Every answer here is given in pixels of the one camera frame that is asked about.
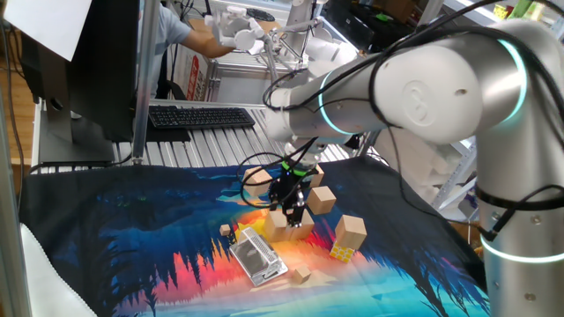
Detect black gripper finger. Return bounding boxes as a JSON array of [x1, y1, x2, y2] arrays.
[[286, 193, 308, 229], [267, 188, 283, 211]]

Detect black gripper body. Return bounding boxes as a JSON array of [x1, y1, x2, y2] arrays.
[[268, 172, 310, 204]]

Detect large wooden cube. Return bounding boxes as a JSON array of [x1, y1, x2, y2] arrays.
[[263, 210, 292, 243], [241, 166, 273, 198], [305, 185, 338, 216], [288, 210, 315, 241], [308, 163, 325, 188], [334, 215, 368, 251]]

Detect person forearm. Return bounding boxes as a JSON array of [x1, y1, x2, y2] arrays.
[[182, 28, 234, 59]]

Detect Rubik's cube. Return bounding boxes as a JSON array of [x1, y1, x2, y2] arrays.
[[329, 240, 356, 264]]

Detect silver metal mesh holder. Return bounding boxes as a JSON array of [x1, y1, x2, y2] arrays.
[[228, 226, 289, 288]]

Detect black keyboard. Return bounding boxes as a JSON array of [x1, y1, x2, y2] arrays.
[[147, 105, 257, 131]]

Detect white foam pieces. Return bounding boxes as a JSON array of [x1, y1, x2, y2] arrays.
[[374, 127, 468, 203]]

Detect colourful forest print cloth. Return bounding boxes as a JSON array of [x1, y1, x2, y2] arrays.
[[18, 154, 490, 317]]

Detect cardboard box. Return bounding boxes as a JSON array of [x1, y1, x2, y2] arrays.
[[449, 219, 482, 259]]

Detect black round disc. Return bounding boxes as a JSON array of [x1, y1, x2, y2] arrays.
[[246, 7, 277, 23]]

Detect person in blue shirt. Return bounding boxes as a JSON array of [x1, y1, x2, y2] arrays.
[[138, 3, 194, 96]]

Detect black computer monitor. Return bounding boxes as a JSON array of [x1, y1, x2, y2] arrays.
[[19, 0, 141, 165]]

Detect white metal shelf rack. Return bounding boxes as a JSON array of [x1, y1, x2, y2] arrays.
[[352, 0, 564, 212]]

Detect white paper sheet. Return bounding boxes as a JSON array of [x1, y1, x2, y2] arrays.
[[3, 0, 93, 63]]

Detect green yellow bottles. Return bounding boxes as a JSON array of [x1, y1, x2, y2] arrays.
[[493, 0, 547, 26]]

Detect green wrist adapter ring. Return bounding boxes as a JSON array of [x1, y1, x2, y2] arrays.
[[280, 160, 320, 178]]

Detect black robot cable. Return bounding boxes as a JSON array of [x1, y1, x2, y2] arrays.
[[236, 0, 564, 242]]

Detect aluminium vertical post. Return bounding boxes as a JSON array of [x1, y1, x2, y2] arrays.
[[130, 0, 161, 166]]

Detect black monitor cable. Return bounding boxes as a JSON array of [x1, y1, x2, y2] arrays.
[[28, 151, 134, 176]]

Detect grey frame post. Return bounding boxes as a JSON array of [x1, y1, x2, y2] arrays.
[[0, 87, 33, 317]]

